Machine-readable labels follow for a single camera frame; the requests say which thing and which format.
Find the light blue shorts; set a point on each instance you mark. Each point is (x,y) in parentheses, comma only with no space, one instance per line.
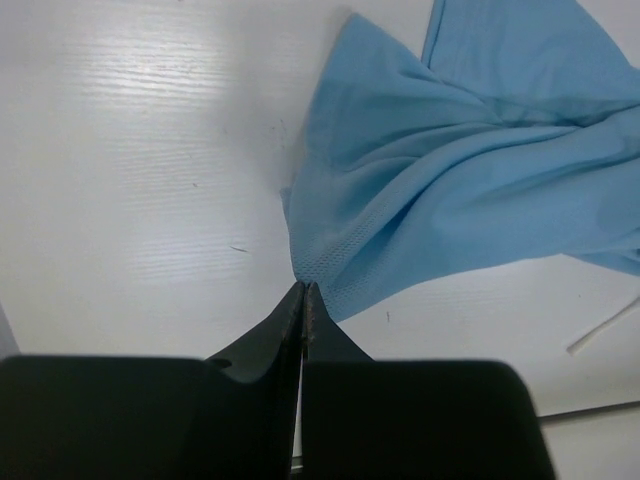
(514,135)

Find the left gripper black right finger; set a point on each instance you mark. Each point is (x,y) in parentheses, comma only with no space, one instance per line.
(430,419)

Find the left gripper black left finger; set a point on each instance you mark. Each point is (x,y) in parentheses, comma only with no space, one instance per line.
(230,416)

